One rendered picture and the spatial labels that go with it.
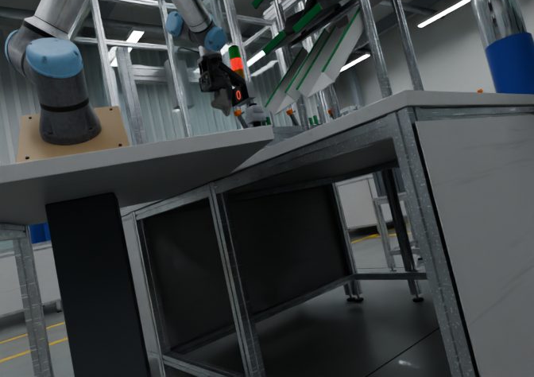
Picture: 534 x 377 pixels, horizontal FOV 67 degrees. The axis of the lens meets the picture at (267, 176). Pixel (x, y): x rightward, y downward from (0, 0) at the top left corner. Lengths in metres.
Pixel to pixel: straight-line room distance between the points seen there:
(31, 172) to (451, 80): 12.40
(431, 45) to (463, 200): 12.40
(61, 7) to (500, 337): 1.24
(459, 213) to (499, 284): 0.18
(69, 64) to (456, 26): 12.25
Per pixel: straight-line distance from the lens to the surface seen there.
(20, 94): 9.84
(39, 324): 1.62
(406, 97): 0.80
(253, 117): 1.48
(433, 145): 0.83
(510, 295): 1.00
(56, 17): 1.24
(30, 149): 1.18
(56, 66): 1.09
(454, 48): 12.87
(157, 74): 2.64
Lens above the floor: 0.70
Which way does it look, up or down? 5 degrees up
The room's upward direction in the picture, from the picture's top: 12 degrees counter-clockwise
